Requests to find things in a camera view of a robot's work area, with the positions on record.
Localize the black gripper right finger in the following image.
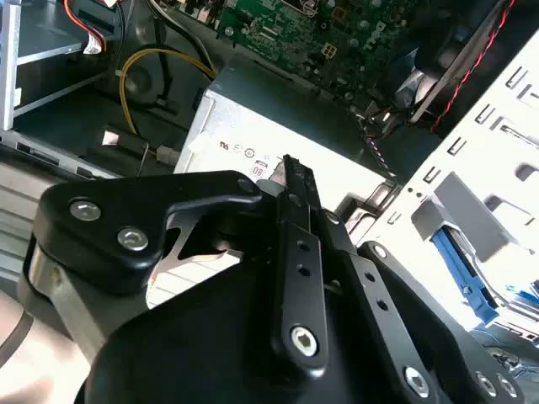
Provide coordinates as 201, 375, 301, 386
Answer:
299, 162, 527, 404

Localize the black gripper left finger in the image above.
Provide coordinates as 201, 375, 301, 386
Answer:
20, 154, 332, 374

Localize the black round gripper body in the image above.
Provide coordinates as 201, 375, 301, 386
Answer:
83, 263, 408, 404

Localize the hard disk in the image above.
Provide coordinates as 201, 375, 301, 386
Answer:
430, 225, 539, 333

